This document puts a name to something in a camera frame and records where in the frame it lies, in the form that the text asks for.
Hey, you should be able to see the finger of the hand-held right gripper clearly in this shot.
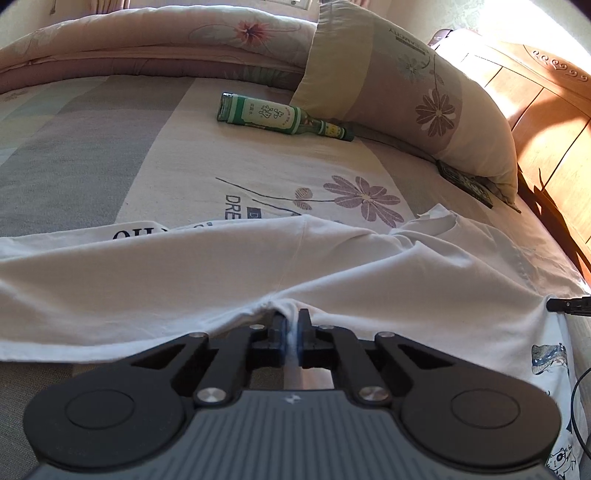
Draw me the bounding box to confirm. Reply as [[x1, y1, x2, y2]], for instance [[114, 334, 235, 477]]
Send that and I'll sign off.
[[546, 295, 591, 319]]

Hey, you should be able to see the wooden headboard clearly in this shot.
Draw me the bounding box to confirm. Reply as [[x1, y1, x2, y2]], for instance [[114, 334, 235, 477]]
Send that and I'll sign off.
[[429, 28, 591, 278]]

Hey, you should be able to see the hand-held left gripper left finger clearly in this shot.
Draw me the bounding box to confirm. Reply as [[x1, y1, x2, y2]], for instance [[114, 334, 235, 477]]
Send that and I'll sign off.
[[131, 310, 289, 408]]

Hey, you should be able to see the white printed t-shirt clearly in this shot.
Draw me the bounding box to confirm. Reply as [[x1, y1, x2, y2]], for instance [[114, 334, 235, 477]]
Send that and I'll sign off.
[[0, 215, 591, 480]]

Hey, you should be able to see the dark phone with cartoon case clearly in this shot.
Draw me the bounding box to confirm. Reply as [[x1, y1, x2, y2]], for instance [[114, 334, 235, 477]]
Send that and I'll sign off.
[[436, 161, 495, 209]]

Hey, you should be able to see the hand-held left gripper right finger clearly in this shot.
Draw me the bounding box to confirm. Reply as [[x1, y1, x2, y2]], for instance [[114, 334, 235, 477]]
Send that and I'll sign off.
[[298, 308, 452, 408]]

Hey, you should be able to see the floral patchwork pillow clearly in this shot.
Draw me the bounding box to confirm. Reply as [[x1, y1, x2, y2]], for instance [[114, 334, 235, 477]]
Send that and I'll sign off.
[[290, 0, 522, 213]]

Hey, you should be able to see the green glass bottle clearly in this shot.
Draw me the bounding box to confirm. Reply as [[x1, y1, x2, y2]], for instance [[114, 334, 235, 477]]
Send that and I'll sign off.
[[217, 91, 355, 143]]

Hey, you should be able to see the folded pink floral quilt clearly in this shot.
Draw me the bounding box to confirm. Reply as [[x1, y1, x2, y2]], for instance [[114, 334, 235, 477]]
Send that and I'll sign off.
[[0, 4, 319, 100]]

